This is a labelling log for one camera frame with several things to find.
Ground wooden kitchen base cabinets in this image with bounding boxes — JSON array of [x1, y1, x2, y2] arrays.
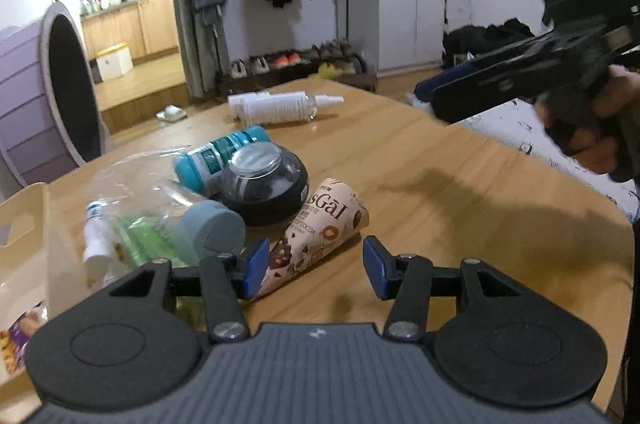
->
[[80, 0, 181, 66]]

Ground white spray bottle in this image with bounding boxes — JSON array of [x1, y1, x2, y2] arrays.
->
[[228, 90, 346, 126]]

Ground teal plastic bottle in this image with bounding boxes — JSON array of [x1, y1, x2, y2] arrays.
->
[[173, 126, 272, 197]]

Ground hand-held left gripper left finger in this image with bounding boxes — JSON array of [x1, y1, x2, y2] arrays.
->
[[102, 238, 271, 343]]

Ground white storage box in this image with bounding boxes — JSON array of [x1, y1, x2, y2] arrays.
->
[[95, 43, 134, 81]]

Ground purple snack packet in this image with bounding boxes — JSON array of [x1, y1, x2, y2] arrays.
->
[[0, 303, 50, 376]]

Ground black jar with clear lid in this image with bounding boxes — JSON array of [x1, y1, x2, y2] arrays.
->
[[220, 142, 309, 228]]

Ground person's right hand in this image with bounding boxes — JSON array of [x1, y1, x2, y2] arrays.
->
[[534, 65, 640, 176]]

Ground white slipper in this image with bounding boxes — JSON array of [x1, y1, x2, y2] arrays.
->
[[155, 104, 189, 123]]

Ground bottle with grey-blue cap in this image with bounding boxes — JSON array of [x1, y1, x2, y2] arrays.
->
[[161, 181, 247, 266]]

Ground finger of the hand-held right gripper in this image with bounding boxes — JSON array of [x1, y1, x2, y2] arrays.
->
[[414, 35, 552, 103], [431, 53, 592, 125]]

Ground beige plastic container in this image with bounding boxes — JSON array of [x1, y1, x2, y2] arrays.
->
[[0, 181, 68, 424]]

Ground brown wooden stool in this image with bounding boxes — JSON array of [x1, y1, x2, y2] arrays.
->
[[344, 72, 378, 94]]

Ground clear plastic bag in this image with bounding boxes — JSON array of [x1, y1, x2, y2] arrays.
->
[[84, 146, 203, 290]]

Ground row of shoes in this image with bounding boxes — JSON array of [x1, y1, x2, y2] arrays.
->
[[229, 38, 369, 78]]

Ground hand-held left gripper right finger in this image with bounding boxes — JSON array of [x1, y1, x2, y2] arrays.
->
[[362, 236, 527, 343]]

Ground green packets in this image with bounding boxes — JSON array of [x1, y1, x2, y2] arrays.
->
[[111, 213, 206, 335]]

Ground white printed bedsheet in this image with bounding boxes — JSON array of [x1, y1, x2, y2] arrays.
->
[[404, 92, 640, 225]]

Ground small white bottle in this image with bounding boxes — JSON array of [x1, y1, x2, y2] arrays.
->
[[82, 199, 119, 281]]

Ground grey curtain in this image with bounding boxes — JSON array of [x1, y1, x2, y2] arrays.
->
[[167, 0, 232, 100]]

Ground ice cream cone packet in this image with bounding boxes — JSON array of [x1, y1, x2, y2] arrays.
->
[[264, 177, 371, 301]]

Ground purple cat wheel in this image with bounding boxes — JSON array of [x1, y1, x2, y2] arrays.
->
[[0, 0, 114, 191]]

